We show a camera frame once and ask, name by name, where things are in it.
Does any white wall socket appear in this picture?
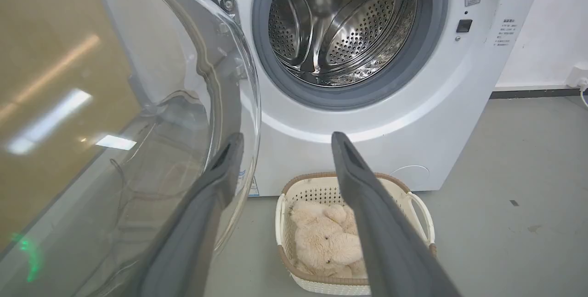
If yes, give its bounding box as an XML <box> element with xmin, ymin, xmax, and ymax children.
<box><xmin>566</xmin><ymin>62</ymin><xmax>588</xmax><ymax>90</ymax></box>

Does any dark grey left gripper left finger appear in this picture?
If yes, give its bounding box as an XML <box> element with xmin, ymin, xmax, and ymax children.
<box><xmin>136</xmin><ymin>132</ymin><xmax>244</xmax><ymax>297</ymax></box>

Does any glass washing machine door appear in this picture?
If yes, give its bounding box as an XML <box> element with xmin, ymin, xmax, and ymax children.
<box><xmin>0</xmin><ymin>0</ymin><xmax>261</xmax><ymax>297</ymax></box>

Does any white front-load washing machine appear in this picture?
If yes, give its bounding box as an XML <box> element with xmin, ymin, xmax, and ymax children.
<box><xmin>200</xmin><ymin>0</ymin><xmax>549</xmax><ymax>197</ymax></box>

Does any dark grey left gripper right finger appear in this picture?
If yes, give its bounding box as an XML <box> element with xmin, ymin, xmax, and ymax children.
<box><xmin>331</xmin><ymin>131</ymin><xmax>461</xmax><ymax>297</ymax></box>

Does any white plastic laundry basket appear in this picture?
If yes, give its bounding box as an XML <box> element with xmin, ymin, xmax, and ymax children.
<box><xmin>275</xmin><ymin>172</ymin><xmax>436</xmax><ymax>296</ymax></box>

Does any cream plush teddy bear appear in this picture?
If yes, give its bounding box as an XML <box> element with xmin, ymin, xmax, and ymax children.
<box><xmin>289</xmin><ymin>201</ymin><xmax>368</xmax><ymax>279</ymax></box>

